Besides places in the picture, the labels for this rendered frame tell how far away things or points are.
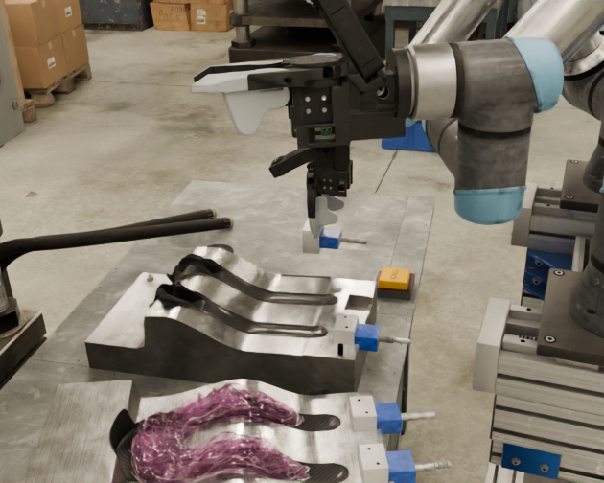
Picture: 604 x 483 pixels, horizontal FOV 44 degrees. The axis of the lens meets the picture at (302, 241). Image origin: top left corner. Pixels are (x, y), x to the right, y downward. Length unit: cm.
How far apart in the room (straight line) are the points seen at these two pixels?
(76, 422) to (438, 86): 73
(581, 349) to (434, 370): 168
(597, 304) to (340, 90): 55
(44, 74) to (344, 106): 526
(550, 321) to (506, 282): 216
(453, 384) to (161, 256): 126
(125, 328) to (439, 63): 89
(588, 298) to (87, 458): 73
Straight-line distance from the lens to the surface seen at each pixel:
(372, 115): 77
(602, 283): 111
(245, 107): 73
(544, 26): 92
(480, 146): 80
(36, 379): 149
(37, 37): 586
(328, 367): 130
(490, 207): 82
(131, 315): 150
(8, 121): 186
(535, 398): 120
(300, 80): 72
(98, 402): 121
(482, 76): 77
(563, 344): 110
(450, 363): 278
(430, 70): 75
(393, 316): 155
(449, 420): 254
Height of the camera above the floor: 165
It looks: 28 degrees down
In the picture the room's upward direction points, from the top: 2 degrees counter-clockwise
